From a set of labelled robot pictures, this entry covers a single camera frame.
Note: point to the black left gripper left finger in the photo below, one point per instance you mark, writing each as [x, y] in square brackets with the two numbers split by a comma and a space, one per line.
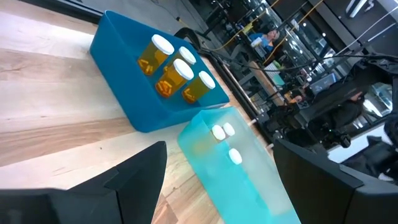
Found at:
[93, 205]

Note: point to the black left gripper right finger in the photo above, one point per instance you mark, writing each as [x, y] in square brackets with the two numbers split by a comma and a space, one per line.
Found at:
[326, 196]

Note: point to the small white-capped pill bottle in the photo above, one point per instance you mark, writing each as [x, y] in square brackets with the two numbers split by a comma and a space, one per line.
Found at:
[235, 156]
[229, 128]
[218, 132]

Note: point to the translucent teal plastic bin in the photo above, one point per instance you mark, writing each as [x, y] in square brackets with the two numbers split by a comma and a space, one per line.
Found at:
[211, 186]

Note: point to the large amber pill bottle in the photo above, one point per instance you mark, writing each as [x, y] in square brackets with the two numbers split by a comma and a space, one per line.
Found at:
[155, 54]
[187, 55]
[199, 87]
[174, 77]

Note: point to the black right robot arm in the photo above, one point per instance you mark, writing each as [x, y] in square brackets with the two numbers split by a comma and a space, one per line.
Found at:
[373, 73]

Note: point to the dark blue plastic bin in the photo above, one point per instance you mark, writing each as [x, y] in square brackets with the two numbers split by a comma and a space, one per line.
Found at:
[124, 87]

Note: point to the person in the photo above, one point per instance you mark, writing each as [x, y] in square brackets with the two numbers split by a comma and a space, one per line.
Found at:
[267, 37]
[296, 99]
[348, 112]

